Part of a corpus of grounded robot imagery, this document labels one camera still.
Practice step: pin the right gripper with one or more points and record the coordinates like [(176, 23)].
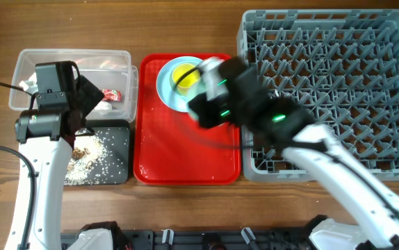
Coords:
[(202, 105)]

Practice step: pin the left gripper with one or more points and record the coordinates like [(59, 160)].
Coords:
[(87, 93)]

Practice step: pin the red candy wrapper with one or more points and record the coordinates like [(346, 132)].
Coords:
[(111, 95)]

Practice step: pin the yellow plastic cup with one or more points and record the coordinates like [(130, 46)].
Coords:
[(184, 76)]

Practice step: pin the light blue plate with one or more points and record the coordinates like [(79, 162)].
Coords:
[(171, 99)]

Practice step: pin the white tissue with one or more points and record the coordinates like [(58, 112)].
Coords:
[(103, 106)]

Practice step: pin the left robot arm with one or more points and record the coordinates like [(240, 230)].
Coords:
[(46, 133)]

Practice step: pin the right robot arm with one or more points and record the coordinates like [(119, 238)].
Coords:
[(294, 133)]

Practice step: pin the grey dishwasher rack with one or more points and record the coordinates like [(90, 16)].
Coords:
[(342, 66)]

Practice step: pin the clear plastic storage box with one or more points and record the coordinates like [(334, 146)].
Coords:
[(107, 69)]

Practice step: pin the black plastic bin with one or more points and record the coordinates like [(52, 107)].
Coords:
[(115, 127)]

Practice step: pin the spilled rice and food scraps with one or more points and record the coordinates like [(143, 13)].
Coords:
[(98, 160)]

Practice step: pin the red plastic tray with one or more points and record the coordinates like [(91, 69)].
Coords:
[(170, 148)]

